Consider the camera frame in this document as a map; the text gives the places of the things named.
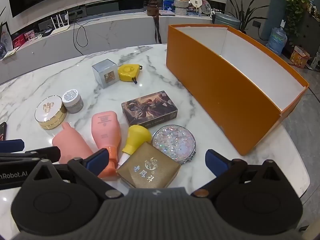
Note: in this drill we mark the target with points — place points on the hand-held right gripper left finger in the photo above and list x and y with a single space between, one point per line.
97 158

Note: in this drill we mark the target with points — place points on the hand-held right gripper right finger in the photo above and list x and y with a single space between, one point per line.
216 161

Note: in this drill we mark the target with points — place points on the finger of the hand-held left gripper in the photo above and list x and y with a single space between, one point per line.
12 146
47 153

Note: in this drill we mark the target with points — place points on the all-pink pump bottle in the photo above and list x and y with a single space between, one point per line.
70 145

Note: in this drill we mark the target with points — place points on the pink bottle with orange pump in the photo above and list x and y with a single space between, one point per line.
103 130

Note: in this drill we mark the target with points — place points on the white gold cushion compact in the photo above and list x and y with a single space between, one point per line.
48 108

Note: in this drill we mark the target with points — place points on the round glitter compact mirror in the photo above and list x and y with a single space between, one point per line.
173 142

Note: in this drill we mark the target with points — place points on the yellow bulb-shaped bottle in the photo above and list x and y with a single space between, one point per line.
137 135

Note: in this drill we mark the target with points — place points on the gold-brown gift box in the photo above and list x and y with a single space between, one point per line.
147 167

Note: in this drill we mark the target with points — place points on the grey jar glitter lid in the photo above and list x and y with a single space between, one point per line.
72 102

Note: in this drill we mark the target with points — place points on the large orange cardboard box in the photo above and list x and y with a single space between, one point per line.
225 92

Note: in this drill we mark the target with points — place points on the dark printed card box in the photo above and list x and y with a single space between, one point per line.
147 107

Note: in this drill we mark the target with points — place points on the grey cube box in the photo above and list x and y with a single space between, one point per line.
105 75

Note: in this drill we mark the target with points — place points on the yellow tape measure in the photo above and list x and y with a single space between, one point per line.
126 73

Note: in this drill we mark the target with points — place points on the dark phone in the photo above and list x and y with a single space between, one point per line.
2 131

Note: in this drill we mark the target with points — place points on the white router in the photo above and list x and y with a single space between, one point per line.
60 30

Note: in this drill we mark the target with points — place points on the white marble tv console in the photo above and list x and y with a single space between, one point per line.
112 32

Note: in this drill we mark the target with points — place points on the open cardboard carton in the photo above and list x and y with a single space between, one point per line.
298 57

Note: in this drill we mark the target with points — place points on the blue water jug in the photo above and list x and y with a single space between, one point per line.
277 40

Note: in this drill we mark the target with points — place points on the grey-green pedal trash can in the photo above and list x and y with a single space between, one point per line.
225 18

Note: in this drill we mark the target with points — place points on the long-leaf potted plant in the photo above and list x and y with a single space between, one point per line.
246 12

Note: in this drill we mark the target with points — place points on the patterned round fan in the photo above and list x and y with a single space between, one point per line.
206 6

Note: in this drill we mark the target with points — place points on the grey laptop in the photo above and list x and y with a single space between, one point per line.
167 13

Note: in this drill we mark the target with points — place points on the dark grey cabinet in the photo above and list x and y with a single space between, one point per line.
312 32

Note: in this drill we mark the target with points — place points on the white round paper fan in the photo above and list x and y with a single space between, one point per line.
195 1

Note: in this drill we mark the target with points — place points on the trailing vine plant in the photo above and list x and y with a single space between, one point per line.
296 5

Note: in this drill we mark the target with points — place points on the black wall outlet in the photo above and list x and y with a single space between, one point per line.
256 24

